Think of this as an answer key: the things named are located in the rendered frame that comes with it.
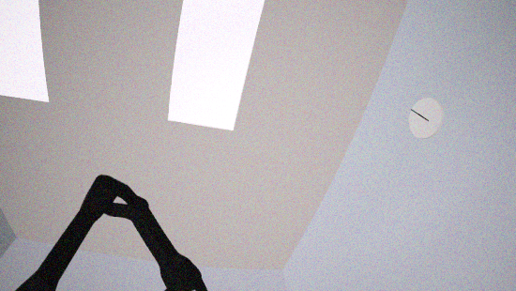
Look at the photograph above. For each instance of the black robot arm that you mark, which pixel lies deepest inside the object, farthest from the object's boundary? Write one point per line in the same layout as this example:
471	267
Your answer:
176	270

